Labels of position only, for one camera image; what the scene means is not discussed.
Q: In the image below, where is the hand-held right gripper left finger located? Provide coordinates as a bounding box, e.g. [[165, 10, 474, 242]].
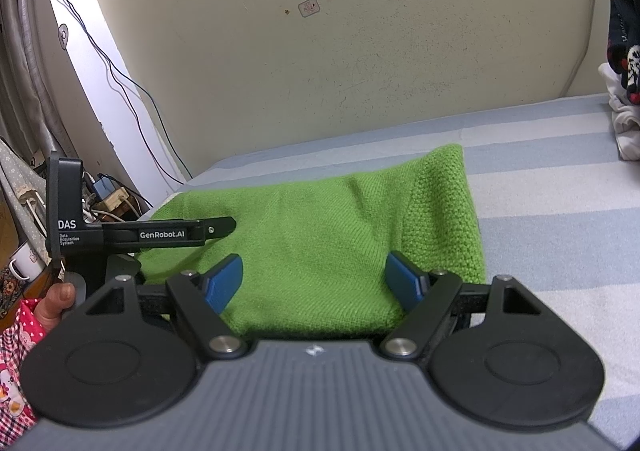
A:
[[64, 253, 249, 361]]

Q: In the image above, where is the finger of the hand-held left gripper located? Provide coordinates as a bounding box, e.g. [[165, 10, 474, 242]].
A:
[[201, 216, 237, 247]]

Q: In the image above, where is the blue plug adapter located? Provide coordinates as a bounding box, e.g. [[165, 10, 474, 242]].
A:
[[94, 175, 119, 200]]

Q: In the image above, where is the pink polka dot pajamas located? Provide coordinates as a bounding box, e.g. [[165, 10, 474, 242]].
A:
[[0, 298, 51, 434]]

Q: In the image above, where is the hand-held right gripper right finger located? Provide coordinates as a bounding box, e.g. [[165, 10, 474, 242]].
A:
[[379, 251, 547, 361]]

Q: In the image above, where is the person's left hand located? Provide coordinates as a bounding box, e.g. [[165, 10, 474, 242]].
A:
[[39, 282, 78, 334]]

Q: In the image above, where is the beige power strip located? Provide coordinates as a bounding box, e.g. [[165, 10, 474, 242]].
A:
[[80, 171, 153, 226]]

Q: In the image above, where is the green navy striped knit sweater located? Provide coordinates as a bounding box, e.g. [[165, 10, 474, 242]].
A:
[[135, 143, 488, 338]]

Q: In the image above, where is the black red white patterned garment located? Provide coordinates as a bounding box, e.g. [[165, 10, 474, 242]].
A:
[[606, 0, 640, 106]]

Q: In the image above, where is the white mug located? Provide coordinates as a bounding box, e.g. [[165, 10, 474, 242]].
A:
[[7, 241, 47, 282]]

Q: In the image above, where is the cream wall conduit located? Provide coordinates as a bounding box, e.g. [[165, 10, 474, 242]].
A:
[[559, 0, 607, 98]]

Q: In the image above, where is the black power cable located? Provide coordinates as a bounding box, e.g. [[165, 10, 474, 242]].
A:
[[47, 0, 186, 186], [42, 0, 193, 182]]

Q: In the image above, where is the brown floral cloth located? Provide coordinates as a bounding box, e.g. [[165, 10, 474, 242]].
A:
[[0, 263, 53, 322]]

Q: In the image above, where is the grey curtain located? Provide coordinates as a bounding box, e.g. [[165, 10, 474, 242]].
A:
[[0, 0, 78, 166]]

